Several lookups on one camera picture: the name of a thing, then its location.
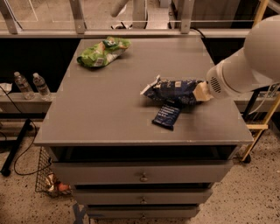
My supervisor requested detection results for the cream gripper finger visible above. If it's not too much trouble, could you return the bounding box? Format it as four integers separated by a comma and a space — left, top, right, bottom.
192, 81, 214, 102

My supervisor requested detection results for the blue chip bag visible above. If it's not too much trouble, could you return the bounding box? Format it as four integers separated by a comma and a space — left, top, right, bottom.
141, 75, 200, 105

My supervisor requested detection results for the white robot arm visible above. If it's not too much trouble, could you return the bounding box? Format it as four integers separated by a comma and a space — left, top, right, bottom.
193, 15, 280, 102

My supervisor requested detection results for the blue rxbar blueberry wrapper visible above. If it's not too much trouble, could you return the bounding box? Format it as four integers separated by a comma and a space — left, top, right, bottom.
152, 101, 182, 130

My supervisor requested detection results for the green chip bag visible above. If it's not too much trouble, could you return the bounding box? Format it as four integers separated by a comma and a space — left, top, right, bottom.
77, 37, 131, 67

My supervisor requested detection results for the grey drawer cabinet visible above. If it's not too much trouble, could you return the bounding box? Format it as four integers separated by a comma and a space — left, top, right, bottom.
36, 37, 252, 220

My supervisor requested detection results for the top drawer metal knob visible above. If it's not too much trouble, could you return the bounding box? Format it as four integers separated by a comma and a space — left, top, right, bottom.
139, 172, 148, 182

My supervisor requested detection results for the drawer metal knob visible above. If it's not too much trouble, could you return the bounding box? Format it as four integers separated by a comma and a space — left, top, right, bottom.
140, 197, 147, 205
139, 172, 148, 182

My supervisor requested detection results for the middle drawer metal knob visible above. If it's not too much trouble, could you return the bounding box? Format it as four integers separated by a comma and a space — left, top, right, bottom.
140, 197, 147, 205

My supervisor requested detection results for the right clear water bottle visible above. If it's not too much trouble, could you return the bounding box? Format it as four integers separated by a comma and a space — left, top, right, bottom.
33, 73, 52, 101

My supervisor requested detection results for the clear water bottle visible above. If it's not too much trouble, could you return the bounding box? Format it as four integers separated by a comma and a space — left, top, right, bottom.
14, 72, 35, 100
33, 73, 52, 101

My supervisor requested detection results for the left clear water bottle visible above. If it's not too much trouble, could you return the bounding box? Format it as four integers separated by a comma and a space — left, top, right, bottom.
14, 72, 35, 100

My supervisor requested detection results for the black metal leg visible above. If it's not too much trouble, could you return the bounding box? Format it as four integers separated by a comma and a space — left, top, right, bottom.
0, 119, 31, 177

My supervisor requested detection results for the yellow wooden ladder frame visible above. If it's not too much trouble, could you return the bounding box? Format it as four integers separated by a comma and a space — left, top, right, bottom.
240, 0, 280, 164

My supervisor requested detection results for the black cable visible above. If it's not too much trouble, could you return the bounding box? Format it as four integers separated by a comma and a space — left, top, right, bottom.
0, 85, 53, 177

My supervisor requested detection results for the black wire basket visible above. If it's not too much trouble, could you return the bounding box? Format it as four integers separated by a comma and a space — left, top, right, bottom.
35, 148, 72, 198

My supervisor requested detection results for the grey metal rail frame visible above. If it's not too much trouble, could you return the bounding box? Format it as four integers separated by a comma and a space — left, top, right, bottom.
0, 0, 255, 39

